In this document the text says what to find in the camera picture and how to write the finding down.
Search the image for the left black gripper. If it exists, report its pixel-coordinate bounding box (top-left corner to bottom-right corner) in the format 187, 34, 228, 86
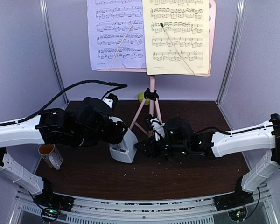
73, 119, 127, 147

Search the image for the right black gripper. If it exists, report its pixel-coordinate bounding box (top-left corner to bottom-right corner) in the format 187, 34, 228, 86
134, 135, 189, 160

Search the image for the grey metronome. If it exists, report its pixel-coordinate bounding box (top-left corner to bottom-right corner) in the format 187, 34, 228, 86
109, 116, 138, 163

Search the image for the pink music stand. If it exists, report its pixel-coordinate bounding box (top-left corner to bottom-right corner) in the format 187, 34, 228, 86
97, 0, 217, 136

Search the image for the lavender sheet music paper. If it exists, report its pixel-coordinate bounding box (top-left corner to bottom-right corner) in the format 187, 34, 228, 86
87, 0, 146, 70

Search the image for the yellowed sheet music paper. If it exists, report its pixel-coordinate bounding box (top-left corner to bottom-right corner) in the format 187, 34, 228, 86
142, 0, 210, 76

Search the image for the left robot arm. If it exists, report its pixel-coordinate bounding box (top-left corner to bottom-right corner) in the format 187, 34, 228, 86
0, 80, 128, 207

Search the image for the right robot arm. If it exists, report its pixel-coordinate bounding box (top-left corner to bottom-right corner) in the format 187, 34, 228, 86
135, 113, 280, 206

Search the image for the green bowl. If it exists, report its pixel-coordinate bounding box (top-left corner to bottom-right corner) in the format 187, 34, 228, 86
138, 92, 150, 105

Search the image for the patterned mug orange inside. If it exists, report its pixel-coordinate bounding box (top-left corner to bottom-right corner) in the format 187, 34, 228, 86
38, 144, 63, 170

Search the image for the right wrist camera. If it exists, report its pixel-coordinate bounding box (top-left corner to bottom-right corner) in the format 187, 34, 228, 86
144, 114, 165, 141

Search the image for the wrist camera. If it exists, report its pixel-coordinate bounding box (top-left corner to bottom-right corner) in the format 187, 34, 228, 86
144, 114, 165, 141
102, 93, 118, 111

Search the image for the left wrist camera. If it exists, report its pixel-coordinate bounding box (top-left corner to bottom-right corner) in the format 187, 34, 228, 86
102, 93, 118, 111

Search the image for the aluminium front rail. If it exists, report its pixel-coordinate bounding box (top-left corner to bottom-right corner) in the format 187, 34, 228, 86
14, 184, 271, 224

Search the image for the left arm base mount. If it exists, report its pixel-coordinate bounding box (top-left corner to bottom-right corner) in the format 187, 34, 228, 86
34, 178, 74, 212

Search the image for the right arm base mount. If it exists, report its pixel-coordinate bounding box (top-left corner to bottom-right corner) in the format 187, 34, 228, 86
213, 192, 254, 211

